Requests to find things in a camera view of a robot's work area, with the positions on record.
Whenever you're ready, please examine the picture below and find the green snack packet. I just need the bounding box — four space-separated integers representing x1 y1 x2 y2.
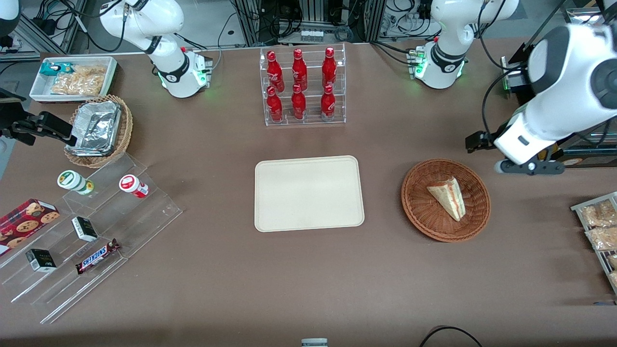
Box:
39 62 74 77

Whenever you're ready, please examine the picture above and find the red soda bottle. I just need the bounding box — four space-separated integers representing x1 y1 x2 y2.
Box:
322 47 338 89
267 51 285 93
320 84 336 121
266 86 284 122
291 84 307 120
292 49 309 92

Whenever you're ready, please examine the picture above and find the silver foil container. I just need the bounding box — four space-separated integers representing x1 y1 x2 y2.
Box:
71 100 122 156

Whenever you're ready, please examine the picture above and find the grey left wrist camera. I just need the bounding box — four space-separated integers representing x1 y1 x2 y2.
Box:
495 159 565 175

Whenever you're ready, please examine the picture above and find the clear acrylic bottle rack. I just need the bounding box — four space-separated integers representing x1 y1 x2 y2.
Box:
259 43 347 127

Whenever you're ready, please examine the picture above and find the Snickers chocolate bar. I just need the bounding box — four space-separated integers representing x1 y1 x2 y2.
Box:
75 238 121 275

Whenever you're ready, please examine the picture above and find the beige plastic tray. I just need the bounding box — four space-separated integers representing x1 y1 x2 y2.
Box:
254 155 365 233

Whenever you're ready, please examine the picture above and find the black loose cable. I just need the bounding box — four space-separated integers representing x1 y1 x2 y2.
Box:
418 326 484 347

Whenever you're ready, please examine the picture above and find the white rectangular snack bin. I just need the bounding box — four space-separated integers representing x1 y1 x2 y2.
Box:
29 56 118 104

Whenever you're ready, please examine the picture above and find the green-lid white bottle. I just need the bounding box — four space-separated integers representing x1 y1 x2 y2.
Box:
57 170 95 196

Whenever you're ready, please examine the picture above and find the triangular sandwich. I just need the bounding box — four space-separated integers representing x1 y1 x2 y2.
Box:
427 177 467 222

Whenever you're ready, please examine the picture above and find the clear acrylic stepped shelf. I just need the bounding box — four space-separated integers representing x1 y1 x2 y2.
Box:
0 153 183 325

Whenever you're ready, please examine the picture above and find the clear bag of chips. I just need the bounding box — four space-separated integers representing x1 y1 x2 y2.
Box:
50 65 107 96

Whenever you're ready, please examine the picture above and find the light wicker basket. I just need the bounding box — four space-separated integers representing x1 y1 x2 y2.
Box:
64 94 134 169

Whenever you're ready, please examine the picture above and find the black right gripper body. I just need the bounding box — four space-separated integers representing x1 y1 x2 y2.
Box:
0 104 46 146

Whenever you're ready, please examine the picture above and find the small black box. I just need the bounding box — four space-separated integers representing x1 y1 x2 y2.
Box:
71 216 99 242
25 248 57 273

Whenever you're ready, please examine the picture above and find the black food warmer cabinet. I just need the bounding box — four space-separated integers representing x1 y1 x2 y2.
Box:
500 0 617 169

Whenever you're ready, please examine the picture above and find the brown wicker basket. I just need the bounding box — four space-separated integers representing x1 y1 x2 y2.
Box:
401 159 492 242

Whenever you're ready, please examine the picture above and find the red cookie box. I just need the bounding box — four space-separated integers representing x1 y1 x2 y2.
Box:
0 198 61 257

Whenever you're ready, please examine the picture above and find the red-lid white bottle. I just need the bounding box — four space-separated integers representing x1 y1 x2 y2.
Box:
119 174 149 199

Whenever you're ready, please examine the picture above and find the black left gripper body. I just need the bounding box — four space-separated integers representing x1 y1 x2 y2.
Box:
475 131 497 152

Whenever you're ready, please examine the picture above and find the metal wire rack tray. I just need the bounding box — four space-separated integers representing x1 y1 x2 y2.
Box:
570 191 617 295

